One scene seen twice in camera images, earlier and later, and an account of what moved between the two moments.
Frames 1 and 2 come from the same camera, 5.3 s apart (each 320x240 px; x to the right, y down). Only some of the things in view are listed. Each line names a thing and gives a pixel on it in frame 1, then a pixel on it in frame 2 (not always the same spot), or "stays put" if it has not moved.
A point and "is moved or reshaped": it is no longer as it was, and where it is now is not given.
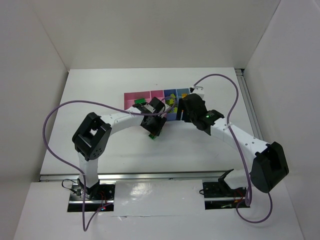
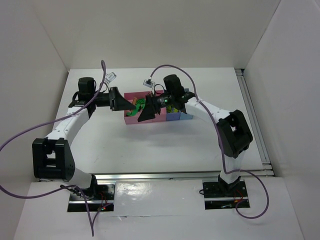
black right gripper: x=185 y=108 to x=150 y=104
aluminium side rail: x=248 y=103 stays put
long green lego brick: x=138 y=101 stays put
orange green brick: x=152 y=136 is moved or reshaped
